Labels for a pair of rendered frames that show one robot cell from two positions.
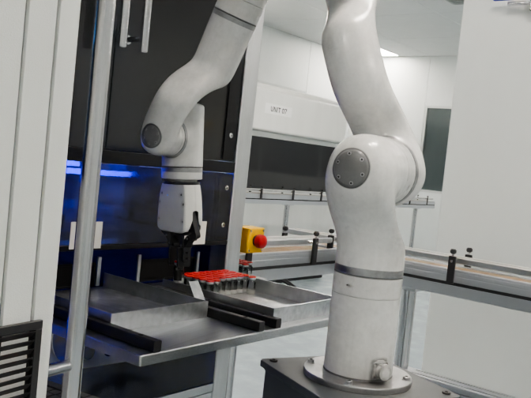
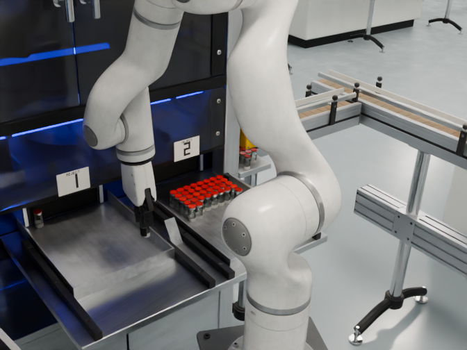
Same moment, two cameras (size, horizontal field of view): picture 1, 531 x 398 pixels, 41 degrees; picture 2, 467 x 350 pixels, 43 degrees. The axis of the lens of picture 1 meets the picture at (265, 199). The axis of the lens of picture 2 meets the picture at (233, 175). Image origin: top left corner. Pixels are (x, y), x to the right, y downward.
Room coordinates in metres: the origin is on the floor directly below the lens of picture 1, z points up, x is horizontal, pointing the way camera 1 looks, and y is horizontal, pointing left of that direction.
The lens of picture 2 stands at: (0.37, -0.30, 1.76)
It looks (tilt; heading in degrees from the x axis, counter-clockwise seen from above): 28 degrees down; 13
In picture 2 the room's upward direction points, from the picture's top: 2 degrees clockwise
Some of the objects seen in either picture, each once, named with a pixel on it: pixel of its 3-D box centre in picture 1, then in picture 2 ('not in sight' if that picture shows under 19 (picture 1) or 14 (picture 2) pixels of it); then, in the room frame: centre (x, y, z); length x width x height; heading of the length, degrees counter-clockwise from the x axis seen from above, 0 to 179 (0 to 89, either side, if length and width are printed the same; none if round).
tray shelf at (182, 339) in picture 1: (186, 309); (167, 238); (1.59, 0.15, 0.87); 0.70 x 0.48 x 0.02; 142
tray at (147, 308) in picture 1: (107, 298); (93, 238); (1.49, 0.31, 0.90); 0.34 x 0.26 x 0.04; 52
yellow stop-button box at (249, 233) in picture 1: (246, 238); (249, 132); (2.03, 0.04, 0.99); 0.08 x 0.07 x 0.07; 52
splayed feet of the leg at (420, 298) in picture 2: not in sight; (392, 307); (2.48, -0.53, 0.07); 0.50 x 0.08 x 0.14; 142
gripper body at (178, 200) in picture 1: (181, 204); (138, 175); (1.47, 0.17, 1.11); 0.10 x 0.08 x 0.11; 43
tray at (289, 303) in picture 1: (250, 295); (229, 217); (1.69, 0.01, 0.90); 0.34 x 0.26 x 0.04; 52
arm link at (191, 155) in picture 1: (182, 134); (129, 116); (1.46, 0.18, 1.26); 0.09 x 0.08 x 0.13; 154
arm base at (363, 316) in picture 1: (362, 324); (274, 331); (1.24, -0.19, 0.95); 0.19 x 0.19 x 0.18
